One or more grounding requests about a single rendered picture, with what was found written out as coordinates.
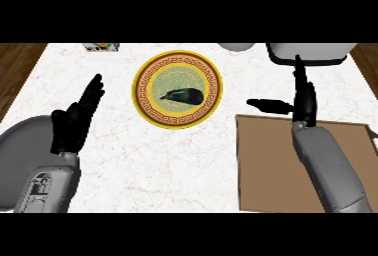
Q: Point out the brown rectangular tray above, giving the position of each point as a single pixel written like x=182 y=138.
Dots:
x=275 y=166

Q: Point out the pale grey round bowl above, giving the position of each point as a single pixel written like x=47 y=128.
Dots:
x=236 y=46

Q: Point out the white appliance with dark rim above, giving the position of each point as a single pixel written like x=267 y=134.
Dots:
x=310 y=51

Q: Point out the small colourful printed box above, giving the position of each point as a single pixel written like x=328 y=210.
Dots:
x=100 y=47

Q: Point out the dark purple eggplant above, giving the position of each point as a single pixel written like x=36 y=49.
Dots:
x=185 y=96

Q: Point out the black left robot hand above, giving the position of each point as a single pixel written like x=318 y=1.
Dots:
x=75 y=116

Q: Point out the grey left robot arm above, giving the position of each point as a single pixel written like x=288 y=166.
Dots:
x=49 y=185

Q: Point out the yellow patterned round plate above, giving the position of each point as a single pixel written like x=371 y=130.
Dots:
x=177 y=89

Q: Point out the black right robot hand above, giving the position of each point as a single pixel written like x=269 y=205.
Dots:
x=304 y=103

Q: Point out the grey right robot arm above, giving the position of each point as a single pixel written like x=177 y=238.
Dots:
x=329 y=170

